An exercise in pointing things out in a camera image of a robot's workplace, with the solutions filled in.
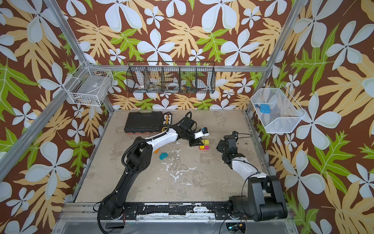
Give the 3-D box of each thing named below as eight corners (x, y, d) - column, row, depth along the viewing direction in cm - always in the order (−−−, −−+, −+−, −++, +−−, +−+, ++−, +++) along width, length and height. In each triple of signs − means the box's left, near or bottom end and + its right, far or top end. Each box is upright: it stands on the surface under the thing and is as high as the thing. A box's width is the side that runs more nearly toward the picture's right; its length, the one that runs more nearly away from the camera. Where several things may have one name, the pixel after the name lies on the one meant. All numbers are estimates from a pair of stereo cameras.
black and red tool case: (125, 135, 106) (122, 131, 102) (131, 116, 119) (129, 111, 115) (161, 135, 107) (160, 131, 102) (164, 116, 119) (163, 111, 115)
